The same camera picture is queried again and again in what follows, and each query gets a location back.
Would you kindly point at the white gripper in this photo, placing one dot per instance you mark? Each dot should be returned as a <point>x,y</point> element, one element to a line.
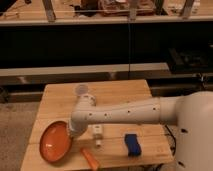
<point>75,129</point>

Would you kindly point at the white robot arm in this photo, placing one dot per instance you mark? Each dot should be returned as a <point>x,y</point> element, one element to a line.
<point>192,114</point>

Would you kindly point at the orange carrot toy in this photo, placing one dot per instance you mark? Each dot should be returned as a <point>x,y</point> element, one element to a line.
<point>93,163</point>

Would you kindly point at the blue sponge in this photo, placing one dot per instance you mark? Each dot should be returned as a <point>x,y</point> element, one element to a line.
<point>134,148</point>

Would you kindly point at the black machine at right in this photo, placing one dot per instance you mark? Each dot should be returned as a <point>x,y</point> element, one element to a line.
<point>191,59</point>

